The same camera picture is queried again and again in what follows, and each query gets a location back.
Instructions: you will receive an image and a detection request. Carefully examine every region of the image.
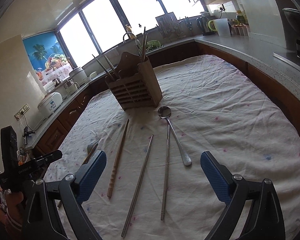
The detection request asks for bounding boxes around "white steel pot cooker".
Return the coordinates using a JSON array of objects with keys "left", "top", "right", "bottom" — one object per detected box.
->
[{"left": 69, "top": 67, "right": 88, "bottom": 86}]

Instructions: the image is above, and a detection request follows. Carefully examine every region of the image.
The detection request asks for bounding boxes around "green vegetable colander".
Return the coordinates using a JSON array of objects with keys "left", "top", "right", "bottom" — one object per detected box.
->
[{"left": 146, "top": 40, "right": 163, "bottom": 52}]

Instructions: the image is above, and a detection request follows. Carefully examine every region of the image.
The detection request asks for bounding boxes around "floral white tablecloth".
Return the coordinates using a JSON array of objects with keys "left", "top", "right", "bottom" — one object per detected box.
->
[{"left": 45, "top": 55, "right": 300, "bottom": 239}]

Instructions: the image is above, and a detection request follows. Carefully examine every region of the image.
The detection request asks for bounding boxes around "white soy milk maker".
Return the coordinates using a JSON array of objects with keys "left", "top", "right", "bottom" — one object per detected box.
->
[{"left": 64, "top": 79, "right": 79, "bottom": 95}]

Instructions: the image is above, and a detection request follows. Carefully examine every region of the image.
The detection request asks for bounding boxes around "person's left hand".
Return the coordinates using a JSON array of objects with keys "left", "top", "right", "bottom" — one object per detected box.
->
[{"left": 0, "top": 187, "right": 24, "bottom": 235}]

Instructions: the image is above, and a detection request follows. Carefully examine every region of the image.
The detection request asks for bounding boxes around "white small bowl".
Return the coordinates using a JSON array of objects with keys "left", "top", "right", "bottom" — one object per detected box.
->
[{"left": 90, "top": 72, "right": 97, "bottom": 78}]

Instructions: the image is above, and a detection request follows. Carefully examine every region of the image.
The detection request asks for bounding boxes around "white rice cooker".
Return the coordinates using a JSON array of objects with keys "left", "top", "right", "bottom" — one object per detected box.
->
[{"left": 38, "top": 92, "right": 63, "bottom": 118}]

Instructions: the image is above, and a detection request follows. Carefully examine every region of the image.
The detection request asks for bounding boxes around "wooden utensil holder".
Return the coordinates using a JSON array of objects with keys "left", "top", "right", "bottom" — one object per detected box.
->
[{"left": 105, "top": 51, "right": 162, "bottom": 110}]

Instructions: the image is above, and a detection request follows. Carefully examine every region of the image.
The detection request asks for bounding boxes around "green mug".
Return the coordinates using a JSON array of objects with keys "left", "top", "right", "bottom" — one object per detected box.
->
[{"left": 208, "top": 20, "right": 217, "bottom": 31}]

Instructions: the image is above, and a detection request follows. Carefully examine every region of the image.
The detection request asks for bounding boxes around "black wok on stove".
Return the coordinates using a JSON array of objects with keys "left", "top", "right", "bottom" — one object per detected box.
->
[{"left": 282, "top": 8, "right": 300, "bottom": 37}]

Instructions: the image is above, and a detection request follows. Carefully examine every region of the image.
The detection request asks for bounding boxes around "long wooden chopstick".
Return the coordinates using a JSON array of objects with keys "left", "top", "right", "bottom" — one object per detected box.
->
[{"left": 57, "top": 144, "right": 99, "bottom": 209}]

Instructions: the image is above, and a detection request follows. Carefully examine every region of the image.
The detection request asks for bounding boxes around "dish drying rack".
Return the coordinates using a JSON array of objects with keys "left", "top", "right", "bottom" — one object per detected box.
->
[{"left": 155, "top": 12, "right": 184, "bottom": 38}]

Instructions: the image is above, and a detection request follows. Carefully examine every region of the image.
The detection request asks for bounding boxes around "wall power socket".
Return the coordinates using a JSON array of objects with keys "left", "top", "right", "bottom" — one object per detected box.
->
[{"left": 14, "top": 103, "right": 30, "bottom": 121}]

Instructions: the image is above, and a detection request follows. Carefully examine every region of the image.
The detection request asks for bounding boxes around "condiment bottles group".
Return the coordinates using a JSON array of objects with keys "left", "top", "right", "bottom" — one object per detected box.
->
[{"left": 230, "top": 10, "right": 250, "bottom": 37}]

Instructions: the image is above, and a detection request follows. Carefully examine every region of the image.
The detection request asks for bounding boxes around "steel chopstick diagonal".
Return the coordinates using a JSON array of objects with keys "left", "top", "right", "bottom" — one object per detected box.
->
[{"left": 160, "top": 126, "right": 170, "bottom": 221}]

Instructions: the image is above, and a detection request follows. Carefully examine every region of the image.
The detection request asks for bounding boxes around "wooden chopstick pair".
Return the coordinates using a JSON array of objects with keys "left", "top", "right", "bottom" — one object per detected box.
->
[
  {"left": 92, "top": 54, "right": 115, "bottom": 81},
  {"left": 103, "top": 54, "right": 120, "bottom": 79}
]

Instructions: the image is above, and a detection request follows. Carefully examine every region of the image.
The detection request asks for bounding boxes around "steel kitchen faucet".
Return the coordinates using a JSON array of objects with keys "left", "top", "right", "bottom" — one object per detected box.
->
[{"left": 123, "top": 31, "right": 137, "bottom": 43}]

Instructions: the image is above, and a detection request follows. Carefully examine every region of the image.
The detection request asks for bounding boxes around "steel long-handled spoon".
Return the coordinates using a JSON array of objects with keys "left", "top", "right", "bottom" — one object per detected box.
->
[{"left": 158, "top": 106, "right": 192, "bottom": 166}]

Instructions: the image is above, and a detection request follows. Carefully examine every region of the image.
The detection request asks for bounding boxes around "fruit beach poster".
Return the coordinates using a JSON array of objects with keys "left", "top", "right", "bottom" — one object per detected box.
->
[{"left": 23, "top": 31, "right": 72, "bottom": 85}]

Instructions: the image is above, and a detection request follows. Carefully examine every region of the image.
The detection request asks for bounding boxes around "steel chopstick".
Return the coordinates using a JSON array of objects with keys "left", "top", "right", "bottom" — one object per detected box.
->
[{"left": 121, "top": 134, "right": 154, "bottom": 238}]

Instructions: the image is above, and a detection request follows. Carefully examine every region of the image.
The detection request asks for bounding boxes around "black electric kettle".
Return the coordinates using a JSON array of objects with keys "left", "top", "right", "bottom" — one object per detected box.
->
[{"left": 196, "top": 16, "right": 215, "bottom": 36}]

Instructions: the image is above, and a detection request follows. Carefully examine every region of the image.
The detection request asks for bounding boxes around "white plastic pitcher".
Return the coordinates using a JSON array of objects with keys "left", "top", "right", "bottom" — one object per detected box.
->
[{"left": 213, "top": 18, "right": 231, "bottom": 37}]

